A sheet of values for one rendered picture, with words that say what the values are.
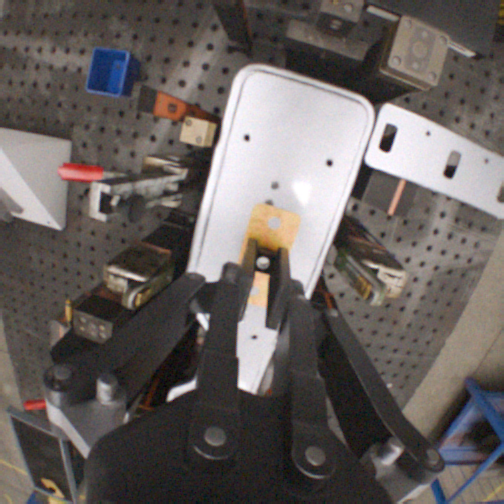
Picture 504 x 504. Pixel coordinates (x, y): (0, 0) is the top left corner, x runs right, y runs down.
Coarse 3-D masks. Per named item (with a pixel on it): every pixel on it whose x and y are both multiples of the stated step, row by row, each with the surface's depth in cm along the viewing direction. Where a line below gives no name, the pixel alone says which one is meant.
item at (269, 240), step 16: (256, 208) 22; (272, 208) 22; (256, 224) 23; (288, 224) 23; (272, 240) 23; (288, 240) 23; (240, 256) 24; (272, 256) 23; (256, 272) 24; (256, 304) 25
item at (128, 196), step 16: (128, 176) 31; (144, 176) 33; (160, 176) 36; (176, 176) 39; (96, 192) 26; (112, 192) 27; (128, 192) 31; (144, 192) 34; (160, 192) 38; (176, 192) 42; (96, 208) 27; (112, 208) 27; (128, 208) 26; (144, 208) 28
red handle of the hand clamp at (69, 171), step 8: (64, 168) 32; (72, 168) 33; (80, 168) 34; (88, 168) 34; (96, 168) 35; (64, 176) 33; (72, 176) 33; (80, 176) 34; (88, 176) 34; (96, 176) 35; (104, 176) 35; (112, 176) 36; (120, 176) 36; (168, 184) 40; (176, 184) 40
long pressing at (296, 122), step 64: (256, 64) 40; (256, 128) 43; (320, 128) 43; (256, 192) 47; (320, 192) 46; (192, 256) 51; (320, 256) 50; (256, 320) 55; (192, 384) 61; (256, 384) 61
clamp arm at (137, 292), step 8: (168, 264) 54; (160, 272) 50; (168, 272) 52; (136, 280) 46; (152, 280) 47; (160, 280) 50; (168, 280) 52; (128, 288) 43; (136, 288) 43; (144, 288) 46; (152, 288) 48; (160, 288) 51; (128, 296) 43; (136, 296) 44; (144, 296) 45; (152, 296) 49; (128, 304) 43; (136, 304) 44
